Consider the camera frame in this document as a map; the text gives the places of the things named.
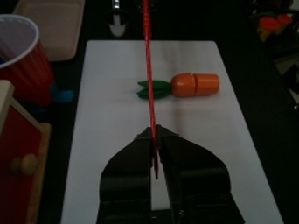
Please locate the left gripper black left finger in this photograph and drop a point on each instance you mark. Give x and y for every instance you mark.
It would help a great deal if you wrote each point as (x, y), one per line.
(125, 186)

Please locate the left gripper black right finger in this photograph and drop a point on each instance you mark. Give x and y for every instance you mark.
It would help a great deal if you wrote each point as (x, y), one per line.
(194, 186)

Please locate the red toy knife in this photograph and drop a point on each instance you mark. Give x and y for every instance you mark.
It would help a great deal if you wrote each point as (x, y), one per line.
(149, 73)

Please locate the carrot piece with green leaves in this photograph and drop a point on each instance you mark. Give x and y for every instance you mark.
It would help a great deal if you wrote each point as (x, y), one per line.
(184, 85)

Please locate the orange carrot end piece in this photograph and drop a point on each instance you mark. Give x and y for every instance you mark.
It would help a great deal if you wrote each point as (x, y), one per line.
(208, 84)

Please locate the white cutting board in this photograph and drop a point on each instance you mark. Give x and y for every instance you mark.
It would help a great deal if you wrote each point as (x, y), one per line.
(117, 122)

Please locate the red wooden drawer box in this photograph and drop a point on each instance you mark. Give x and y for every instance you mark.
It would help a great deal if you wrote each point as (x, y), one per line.
(15, 140)

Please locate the small blue toy piece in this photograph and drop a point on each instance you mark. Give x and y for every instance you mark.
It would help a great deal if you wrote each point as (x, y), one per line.
(65, 95)

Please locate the red plastic cup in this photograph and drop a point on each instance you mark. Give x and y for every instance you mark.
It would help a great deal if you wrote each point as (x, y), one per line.
(31, 75)

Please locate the beige tray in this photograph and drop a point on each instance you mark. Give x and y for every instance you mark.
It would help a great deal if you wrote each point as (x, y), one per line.
(54, 29)

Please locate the orange toy piece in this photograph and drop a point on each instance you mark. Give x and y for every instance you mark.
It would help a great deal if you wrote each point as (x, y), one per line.
(268, 24)
(285, 19)

